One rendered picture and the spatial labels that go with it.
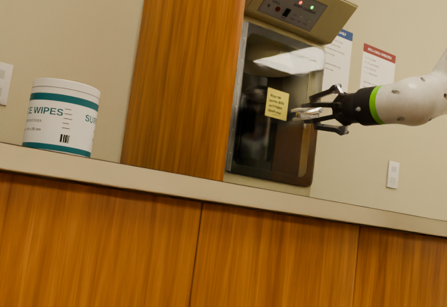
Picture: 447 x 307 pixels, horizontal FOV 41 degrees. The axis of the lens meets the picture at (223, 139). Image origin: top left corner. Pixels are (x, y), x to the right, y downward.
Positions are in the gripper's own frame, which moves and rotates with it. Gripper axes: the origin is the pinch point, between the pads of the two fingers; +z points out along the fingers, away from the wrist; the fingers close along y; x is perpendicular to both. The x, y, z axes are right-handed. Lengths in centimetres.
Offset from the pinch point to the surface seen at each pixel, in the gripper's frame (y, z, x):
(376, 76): 6, 48, -92
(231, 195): -11, -24, 46
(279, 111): 1.5, 4.2, 4.7
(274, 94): 6.5, 4.3, 5.5
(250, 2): 30.6, 1.6, 10.9
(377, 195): -44, 48, -81
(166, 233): -15, -21, 60
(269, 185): -17.2, 5.5, 11.3
